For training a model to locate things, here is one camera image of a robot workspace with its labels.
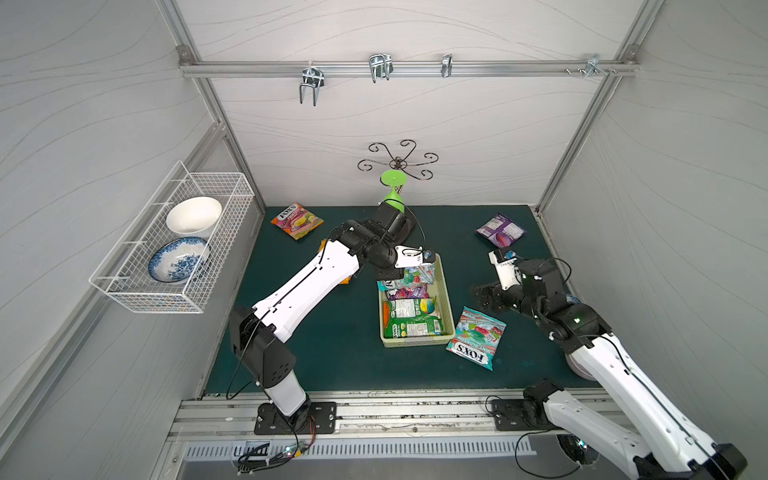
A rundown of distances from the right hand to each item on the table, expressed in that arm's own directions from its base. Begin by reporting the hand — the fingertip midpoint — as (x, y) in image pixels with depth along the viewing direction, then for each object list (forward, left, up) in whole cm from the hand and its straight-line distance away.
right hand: (489, 280), depth 75 cm
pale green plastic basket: (+6, +10, -18) cm, 22 cm away
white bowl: (+10, +77, +11) cm, 79 cm away
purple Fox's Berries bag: (+6, +19, -18) cm, 27 cm away
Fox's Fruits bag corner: (+35, +65, -18) cm, 76 cm away
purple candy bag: (+34, -15, -20) cm, 42 cm away
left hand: (+4, +23, +2) cm, 23 cm away
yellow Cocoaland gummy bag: (+10, +40, -18) cm, 46 cm away
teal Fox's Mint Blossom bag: (+2, +19, -3) cm, 20 cm away
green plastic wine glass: (+26, +25, +11) cm, 38 cm away
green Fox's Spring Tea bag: (-3, +20, -18) cm, 27 cm away
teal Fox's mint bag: (-7, 0, -20) cm, 22 cm away
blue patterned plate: (-6, +72, +13) cm, 73 cm away
